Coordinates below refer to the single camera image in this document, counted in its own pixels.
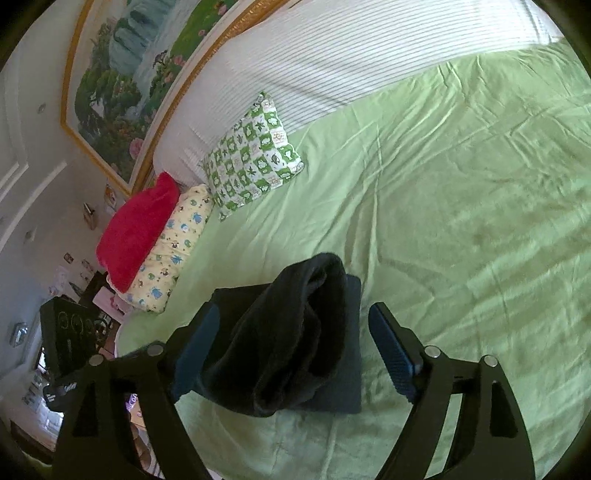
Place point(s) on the animal wall sticker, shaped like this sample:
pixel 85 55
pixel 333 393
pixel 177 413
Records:
pixel 110 194

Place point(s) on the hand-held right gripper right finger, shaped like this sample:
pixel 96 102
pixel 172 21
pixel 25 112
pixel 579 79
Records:
pixel 392 350

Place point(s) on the yellow animal print pillow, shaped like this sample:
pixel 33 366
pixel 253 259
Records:
pixel 171 258

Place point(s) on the gold framed landscape painting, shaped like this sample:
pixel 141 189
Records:
pixel 120 101

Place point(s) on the dark pants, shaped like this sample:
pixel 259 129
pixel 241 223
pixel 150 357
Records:
pixel 286 332

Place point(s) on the red fleece blanket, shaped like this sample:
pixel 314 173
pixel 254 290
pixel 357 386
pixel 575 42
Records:
pixel 134 230

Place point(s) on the bed with green sheet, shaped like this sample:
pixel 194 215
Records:
pixel 461 207

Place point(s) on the green checkered pillow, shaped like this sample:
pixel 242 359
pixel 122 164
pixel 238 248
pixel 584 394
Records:
pixel 249 161

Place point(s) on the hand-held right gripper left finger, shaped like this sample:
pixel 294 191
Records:
pixel 194 369

